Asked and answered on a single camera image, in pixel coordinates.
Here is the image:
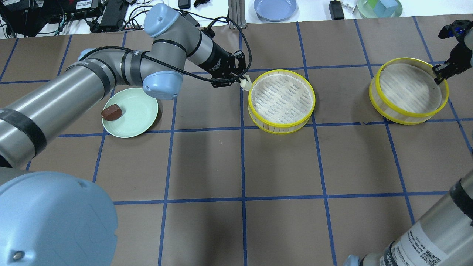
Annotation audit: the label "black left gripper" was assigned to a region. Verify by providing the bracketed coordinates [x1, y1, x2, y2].
[198, 44, 246, 88]

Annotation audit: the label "black power adapter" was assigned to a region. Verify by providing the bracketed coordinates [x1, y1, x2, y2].
[329, 0, 345, 20]

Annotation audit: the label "brown bun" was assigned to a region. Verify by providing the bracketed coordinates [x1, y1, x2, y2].
[101, 104, 123, 121]

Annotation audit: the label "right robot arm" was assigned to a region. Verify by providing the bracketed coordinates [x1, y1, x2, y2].
[344, 20, 472, 266]

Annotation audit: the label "green plate with blocks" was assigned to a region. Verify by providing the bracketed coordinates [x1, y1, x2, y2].
[357, 0, 403, 18]

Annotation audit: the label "light green plate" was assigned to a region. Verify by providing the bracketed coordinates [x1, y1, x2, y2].
[101, 88, 159, 138]

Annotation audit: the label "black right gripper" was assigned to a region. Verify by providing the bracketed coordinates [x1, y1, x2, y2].
[432, 20, 473, 85]

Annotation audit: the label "white bun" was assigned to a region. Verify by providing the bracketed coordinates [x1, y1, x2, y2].
[239, 74, 253, 91]

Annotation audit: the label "yellow bamboo steamer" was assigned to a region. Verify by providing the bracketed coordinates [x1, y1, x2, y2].
[368, 58, 449, 126]
[247, 69, 316, 135]

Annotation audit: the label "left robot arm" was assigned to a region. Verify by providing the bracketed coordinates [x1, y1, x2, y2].
[1, 3, 250, 266]

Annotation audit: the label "aluminium frame post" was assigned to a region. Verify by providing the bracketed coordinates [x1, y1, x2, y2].
[228, 0, 247, 29]

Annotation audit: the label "blue plate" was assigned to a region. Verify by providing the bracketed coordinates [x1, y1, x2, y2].
[253, 0, 298, 22]

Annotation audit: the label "black power brick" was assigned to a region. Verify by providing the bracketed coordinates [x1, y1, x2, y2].
[99, 0, 128, 32]

